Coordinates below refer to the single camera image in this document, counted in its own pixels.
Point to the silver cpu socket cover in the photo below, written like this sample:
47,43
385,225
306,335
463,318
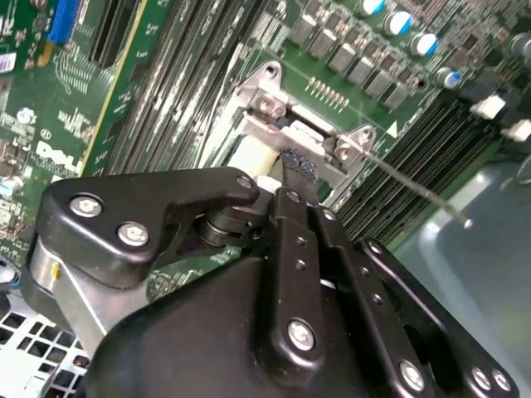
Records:
305,134

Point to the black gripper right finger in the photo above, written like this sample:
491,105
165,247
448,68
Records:
352,273

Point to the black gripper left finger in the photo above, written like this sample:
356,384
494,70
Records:
103,215

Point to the thin silver cpu locking lever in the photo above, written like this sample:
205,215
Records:
419,190

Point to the silver square cpu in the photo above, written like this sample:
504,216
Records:
251,155

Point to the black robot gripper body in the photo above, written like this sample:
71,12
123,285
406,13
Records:
207,331

